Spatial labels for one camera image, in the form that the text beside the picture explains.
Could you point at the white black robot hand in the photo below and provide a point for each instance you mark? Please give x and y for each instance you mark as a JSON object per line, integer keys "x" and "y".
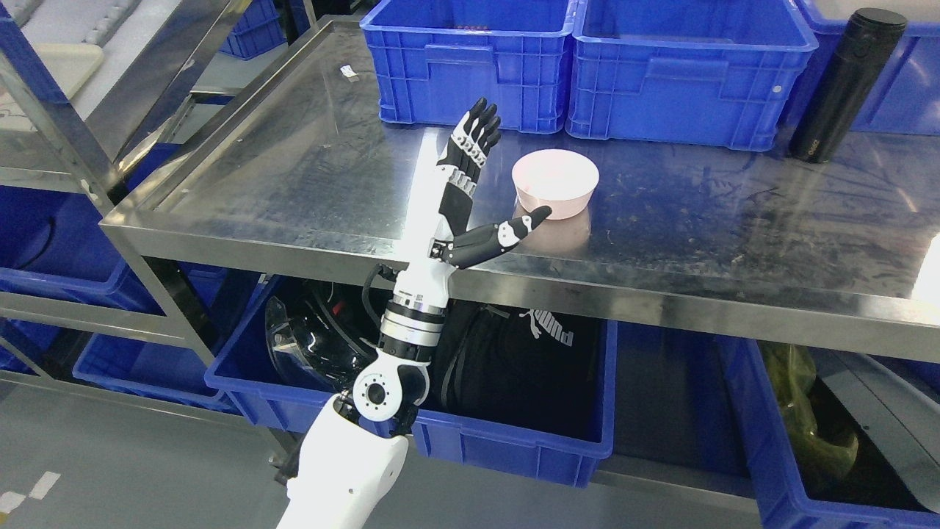
{"x": 461, "y": 164}

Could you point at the pink plastic bowl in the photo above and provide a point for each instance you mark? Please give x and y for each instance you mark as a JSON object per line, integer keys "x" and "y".
{"x": 560, "y": 179}

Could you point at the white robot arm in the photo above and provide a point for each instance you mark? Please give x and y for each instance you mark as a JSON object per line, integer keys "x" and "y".
{"x": 355, "y": 449}

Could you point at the stainless steel shelf table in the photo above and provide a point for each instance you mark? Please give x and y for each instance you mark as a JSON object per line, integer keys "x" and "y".
{"x": 298, "y": 176}

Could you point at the blue plastic crate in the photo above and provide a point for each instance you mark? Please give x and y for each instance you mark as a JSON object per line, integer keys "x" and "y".
{"x": 905, "y": 98}
{"x": 434, "y": 59}
{"x": 709, "y": 73}

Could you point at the black puma backpack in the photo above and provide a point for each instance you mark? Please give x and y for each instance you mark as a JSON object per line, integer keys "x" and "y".
{"x": 530, "y": 368}

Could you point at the black helmet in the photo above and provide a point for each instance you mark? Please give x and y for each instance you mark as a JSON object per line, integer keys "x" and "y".
{"x": 318, "y": 333}

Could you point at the blue crate with backpack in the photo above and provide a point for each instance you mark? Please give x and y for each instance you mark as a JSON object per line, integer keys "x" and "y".
{"x": 244, "y": 371}

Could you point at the black thermos bottle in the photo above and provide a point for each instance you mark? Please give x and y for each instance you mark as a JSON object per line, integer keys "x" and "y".
{"x": 868, "y": 40}

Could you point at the blue crate lower left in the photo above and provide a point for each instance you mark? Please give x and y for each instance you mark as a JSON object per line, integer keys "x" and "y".
{"x": 155, "y": 371}

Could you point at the blue crate lower right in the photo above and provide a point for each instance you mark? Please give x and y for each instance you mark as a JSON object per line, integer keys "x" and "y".
{"x": 835, "y": 439}

